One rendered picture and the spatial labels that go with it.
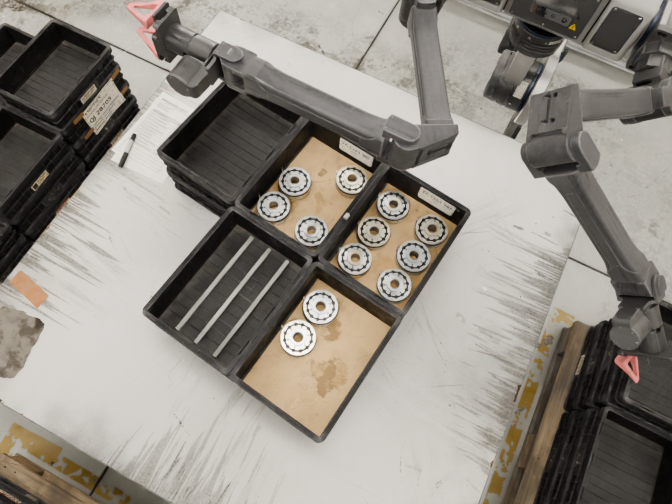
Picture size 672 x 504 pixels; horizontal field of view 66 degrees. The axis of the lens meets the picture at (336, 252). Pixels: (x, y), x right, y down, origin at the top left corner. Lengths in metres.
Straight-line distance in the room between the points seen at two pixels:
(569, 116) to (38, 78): 2.16
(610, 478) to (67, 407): 1.81
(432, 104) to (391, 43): 2.14
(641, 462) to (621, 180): 1.47
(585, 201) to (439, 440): 0.91
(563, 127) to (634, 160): 2.28
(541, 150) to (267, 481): 1.15
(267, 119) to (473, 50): 1.74
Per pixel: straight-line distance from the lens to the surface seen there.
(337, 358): 1.50
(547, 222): 1.95
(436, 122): 1.04
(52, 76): 2.59
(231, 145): 1.77
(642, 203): 3.09
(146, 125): 2.04
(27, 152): 2.55
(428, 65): 1.13
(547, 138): 0.95
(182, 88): 1.12
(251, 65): 1.09
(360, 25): 3.26
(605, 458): 2.20
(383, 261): 1.59
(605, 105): 1.09
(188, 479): 1.65
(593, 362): 2.33
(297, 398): 1.48
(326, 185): 1.68
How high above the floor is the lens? 2.31
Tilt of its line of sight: 69 degrees down
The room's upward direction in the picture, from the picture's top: 8 degrees clockwise
